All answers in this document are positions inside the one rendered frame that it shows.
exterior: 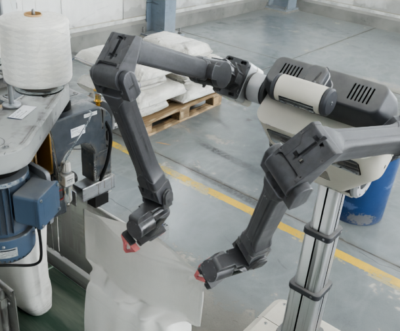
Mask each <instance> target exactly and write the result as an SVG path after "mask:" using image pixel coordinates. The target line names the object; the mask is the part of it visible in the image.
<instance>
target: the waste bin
mask: <svg viewBox="0 0 400 331"><path fill-rule="evenodd" d="M399 164H400V156H396V155H393V157H392V159H391V161H390V162H389V164H388V166H387V168H386V170H385V172H384V173H383V175H382V176H381V177H380V178H379V179H377V180H375V181H372V182H371V184H370V186H369V187H368V189H367V191H366V192H365V193H364V194H363V195H362V196H360V197H358V198H354V197H353V198H351V197H348V196H346V195H345V198H344V203H343V206H342V211H341V214H340V220H341V221H343V222H346V223H349V224H352V225H360V226H367V225H373V224H376V223H378V222H379V221H380V220H381V219H382V217H383V214H384V210H385V208H386V204H387V202H388V198H389V195H390V192H391V189H392V186H393V183H394V180H395V177H396V175H397V171H398V168H399Z"/></svg>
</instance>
